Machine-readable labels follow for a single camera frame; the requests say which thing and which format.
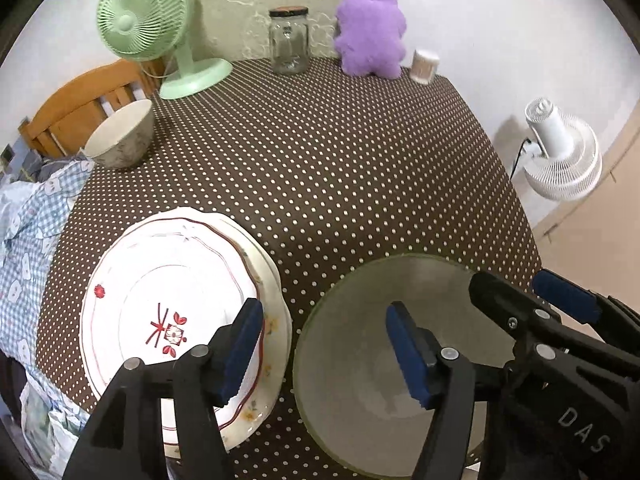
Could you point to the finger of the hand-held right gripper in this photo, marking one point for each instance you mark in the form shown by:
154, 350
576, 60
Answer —
565, 297
500, 300

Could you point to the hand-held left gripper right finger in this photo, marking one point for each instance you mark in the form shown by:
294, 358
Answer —
407, 355

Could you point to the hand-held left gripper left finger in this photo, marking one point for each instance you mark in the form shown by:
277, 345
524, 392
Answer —
242, 355

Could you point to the grey floral bowl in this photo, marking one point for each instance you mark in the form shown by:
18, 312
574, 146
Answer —
125, 145
350, 320

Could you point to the red patterned white plate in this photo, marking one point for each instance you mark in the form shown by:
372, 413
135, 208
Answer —
150, 285

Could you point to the white fan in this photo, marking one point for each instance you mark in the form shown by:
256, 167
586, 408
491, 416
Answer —
565, 165

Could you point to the brown polka dot tablecloth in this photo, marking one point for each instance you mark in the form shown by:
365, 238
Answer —
325, 160

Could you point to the blue checked printed blanket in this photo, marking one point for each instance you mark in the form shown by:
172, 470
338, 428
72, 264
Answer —
30, 240

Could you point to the cotton swab container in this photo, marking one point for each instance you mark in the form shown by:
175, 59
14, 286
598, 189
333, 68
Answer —
424, 67

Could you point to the wooden chair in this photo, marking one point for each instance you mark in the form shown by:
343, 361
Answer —
70, 110

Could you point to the purple plush toy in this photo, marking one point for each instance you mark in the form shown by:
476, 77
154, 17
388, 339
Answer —
370, 30

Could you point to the glass jar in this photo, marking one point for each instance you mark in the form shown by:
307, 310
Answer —
289, 42

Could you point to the green desk fan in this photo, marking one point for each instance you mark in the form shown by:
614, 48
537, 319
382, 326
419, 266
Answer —
140, 15

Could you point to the green printed wall cloth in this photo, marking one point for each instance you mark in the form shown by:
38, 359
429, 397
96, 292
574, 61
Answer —
240, 5

